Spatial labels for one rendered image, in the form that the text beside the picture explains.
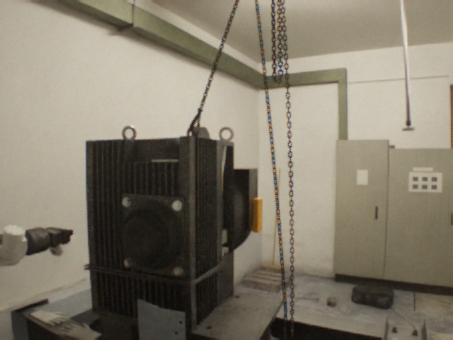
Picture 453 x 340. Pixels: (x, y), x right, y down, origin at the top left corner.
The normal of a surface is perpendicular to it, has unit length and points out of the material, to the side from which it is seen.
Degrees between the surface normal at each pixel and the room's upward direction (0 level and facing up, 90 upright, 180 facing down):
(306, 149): 90
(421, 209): 90
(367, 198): 90
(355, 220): 90
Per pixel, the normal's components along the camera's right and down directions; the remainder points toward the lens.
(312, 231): -0.50, 0.03
